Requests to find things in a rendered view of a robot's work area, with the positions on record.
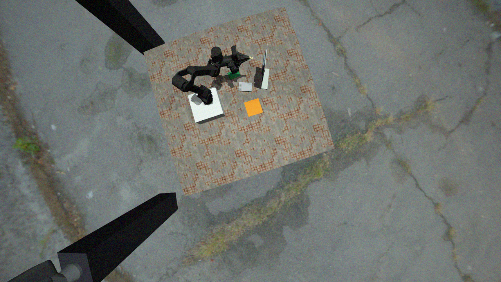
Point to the orange flat square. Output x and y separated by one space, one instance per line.
253 107

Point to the green flat rectangle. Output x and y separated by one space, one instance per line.
232 76

